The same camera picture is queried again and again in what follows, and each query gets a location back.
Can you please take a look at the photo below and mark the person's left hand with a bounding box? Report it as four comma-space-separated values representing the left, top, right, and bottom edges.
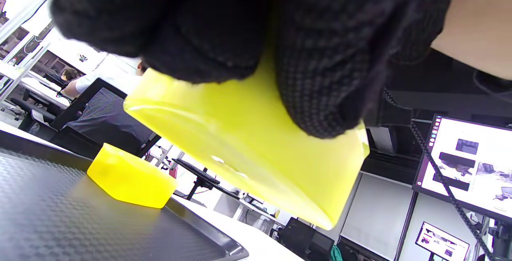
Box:
16, 0, 456, 139

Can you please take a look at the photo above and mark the yellow plastic food container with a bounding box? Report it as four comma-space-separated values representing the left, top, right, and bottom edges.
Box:
87, 143, 178, 209
123, 49, 370, 230

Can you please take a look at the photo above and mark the person's left forearm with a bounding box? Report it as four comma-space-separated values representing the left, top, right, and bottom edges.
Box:
430, 0, 512, 80

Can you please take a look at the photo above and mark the black mesh office chair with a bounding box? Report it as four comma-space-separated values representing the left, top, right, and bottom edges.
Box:
18, 78, 161, 159

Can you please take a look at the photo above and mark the black keyboard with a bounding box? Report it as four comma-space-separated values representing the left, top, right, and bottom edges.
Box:
172, 158, 221, 185

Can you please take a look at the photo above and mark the black plastic tray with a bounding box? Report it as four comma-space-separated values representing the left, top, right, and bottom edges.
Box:
0, 129, 249, 261

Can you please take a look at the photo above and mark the black mesh equipment cabinet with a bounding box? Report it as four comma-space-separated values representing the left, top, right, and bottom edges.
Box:
278, 217, 336, 259

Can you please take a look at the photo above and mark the large computer monitor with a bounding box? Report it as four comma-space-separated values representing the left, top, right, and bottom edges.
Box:
412, 114, 512, 223

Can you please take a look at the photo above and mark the low computer monitor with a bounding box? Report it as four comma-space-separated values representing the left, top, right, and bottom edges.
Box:
415, 221, 470, 261

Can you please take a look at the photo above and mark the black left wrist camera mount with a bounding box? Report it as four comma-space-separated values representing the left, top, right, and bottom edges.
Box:
366, 49, 512, 128

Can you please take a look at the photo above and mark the black braided left wrist cable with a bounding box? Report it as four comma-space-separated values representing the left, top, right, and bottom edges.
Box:
384, 89, 496, 261

